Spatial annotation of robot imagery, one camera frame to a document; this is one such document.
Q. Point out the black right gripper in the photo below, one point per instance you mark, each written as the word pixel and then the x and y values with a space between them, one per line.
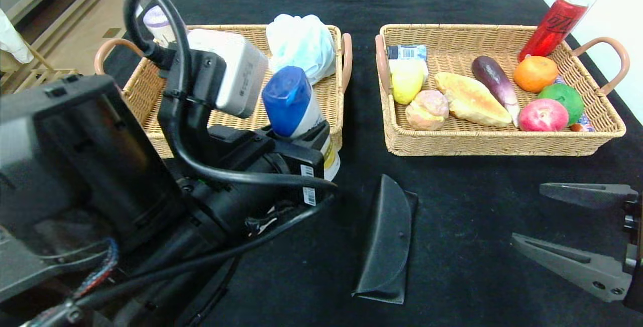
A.
pixel 634 236

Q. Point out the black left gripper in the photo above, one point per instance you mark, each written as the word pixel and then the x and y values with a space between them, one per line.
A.
pixel 307 174

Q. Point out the white shampoo bottle blue cap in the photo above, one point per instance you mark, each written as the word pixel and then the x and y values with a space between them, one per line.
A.
pixel 289 101

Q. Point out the black curved plastic piece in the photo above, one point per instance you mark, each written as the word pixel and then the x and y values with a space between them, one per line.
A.
pixel 389 236

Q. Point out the red peach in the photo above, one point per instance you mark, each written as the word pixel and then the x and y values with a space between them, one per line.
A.
pixel 542 116

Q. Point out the yellow round fruit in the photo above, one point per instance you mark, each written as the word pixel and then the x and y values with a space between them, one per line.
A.
pixel 407 83

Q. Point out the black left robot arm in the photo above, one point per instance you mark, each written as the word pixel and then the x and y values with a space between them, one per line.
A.
pixel 90 156

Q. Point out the wicker basket holding pink mug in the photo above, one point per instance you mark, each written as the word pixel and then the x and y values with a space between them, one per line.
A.
pixel 329 101

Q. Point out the wicker basket holding food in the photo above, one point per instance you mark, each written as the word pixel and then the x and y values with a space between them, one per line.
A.
pixel 452 40

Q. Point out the colourful snack packet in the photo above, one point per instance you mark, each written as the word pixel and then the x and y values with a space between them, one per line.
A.
pixel 582 127

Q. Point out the black table cloth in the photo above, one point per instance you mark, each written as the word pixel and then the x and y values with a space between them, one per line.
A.
pixel 477 206

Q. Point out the light blue bath pouf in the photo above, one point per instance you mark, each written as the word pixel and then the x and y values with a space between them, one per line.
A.
pixel 301 40

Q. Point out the cream puff pastry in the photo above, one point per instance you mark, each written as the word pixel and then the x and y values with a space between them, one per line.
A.
pixel 427 111

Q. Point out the green round fruit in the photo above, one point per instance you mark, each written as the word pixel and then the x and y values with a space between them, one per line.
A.
pixel 565 97

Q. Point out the small blue labelled bottle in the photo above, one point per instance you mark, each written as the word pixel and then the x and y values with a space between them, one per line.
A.
pixel 407 52

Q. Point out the small white juice carton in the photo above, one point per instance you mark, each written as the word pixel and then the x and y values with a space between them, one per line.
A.
pixel 425 67

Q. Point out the orange fruit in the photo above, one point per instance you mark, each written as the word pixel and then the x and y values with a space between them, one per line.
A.
pixel 535 74

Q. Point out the golden bread loaf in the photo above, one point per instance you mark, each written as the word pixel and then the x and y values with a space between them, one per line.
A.
pixel 472 101

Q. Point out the purple eggplant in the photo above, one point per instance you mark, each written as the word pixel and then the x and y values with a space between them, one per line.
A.
pixel 495 78

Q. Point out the red soda can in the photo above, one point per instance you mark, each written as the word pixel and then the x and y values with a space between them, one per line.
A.
pixel 555 24

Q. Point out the white tube with purple cap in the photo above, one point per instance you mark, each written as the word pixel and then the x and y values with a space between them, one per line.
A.
pixel 158 20

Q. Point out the white hanging cloth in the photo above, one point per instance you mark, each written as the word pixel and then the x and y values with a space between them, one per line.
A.
pixel 12 40

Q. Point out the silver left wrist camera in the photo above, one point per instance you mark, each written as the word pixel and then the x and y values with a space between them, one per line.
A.
pixel 236 71

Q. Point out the beige metal trolley frame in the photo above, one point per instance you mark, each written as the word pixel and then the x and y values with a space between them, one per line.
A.
pixel 50 71

